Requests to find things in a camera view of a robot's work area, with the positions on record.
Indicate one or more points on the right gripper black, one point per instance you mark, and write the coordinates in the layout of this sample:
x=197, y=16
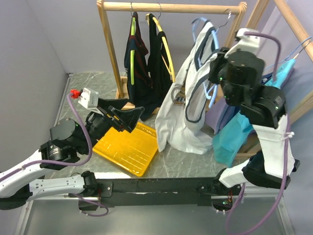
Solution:
x=220, y=59

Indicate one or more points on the wooden clothes rack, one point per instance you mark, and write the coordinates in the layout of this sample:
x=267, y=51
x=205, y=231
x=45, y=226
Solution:
x=147, y=60
x=306, y=104

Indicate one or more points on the black tank top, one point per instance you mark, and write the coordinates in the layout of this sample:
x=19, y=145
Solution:
x=158, y=72

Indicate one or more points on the yellow plastic tray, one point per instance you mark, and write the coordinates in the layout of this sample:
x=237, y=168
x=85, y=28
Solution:
x=131, y=151

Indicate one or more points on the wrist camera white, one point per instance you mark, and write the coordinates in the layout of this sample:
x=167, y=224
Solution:
x=86, y=97
x=247, y=43

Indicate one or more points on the wooden clothes rack right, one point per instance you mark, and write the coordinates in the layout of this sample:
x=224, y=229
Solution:
x=306, y=104

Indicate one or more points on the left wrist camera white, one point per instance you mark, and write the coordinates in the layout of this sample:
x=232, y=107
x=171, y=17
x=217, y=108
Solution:
x=86, y=97

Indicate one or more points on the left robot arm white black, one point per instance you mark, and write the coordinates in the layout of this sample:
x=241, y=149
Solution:
x=71, y=143

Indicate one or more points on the white tank top navy trim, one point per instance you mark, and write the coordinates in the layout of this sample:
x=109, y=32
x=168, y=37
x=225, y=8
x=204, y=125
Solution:
x=182, y=113

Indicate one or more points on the black base bar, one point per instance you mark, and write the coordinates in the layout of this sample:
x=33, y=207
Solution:
x=158, y=191

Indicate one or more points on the turquoise t-shirt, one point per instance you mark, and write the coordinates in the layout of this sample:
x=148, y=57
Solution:
x=228, y=141

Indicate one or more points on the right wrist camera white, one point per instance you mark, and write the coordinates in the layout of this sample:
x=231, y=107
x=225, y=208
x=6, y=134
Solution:
x=247, y=43

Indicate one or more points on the blue wire hanger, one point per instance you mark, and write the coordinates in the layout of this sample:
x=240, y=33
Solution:
x=303, y=45

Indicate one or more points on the purple t-shirt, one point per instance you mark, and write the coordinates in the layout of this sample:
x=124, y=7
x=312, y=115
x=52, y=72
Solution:
x=219, y=115

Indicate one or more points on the green hanger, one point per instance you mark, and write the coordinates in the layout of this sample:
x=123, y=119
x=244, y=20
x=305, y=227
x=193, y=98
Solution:
x=132, y=52

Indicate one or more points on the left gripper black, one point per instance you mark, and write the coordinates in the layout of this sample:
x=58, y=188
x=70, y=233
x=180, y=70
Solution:
x=128, y=118

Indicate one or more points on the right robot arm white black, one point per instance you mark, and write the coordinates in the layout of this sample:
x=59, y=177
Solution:
x=262, y=110

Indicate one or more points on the yellow hanger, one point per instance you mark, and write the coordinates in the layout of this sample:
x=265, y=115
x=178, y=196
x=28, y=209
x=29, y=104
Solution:
x=154, y=22

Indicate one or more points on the wooden clothes rack centre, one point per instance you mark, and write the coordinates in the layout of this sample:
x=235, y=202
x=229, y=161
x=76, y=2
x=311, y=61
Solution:
x=147, y=60

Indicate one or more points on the navy red striped tank top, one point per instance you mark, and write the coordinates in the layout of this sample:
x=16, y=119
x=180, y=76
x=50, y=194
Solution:
x=140, y=94

